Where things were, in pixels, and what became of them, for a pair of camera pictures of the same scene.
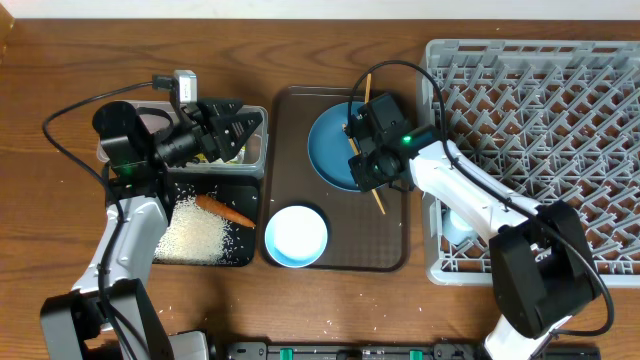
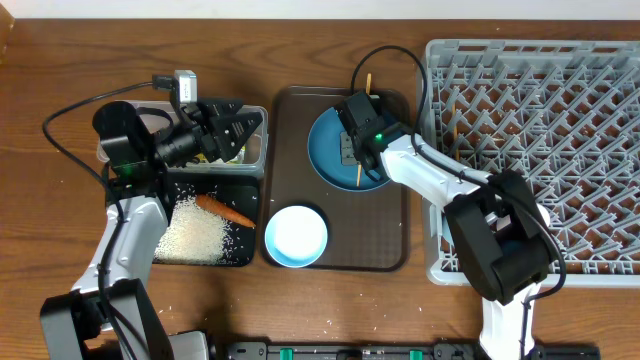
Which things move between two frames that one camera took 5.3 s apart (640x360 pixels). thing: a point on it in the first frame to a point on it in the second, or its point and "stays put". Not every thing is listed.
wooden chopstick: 376,197 to 455,131
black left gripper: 219,128 stays put
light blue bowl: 296,236 stays put
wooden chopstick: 368,88 stays put
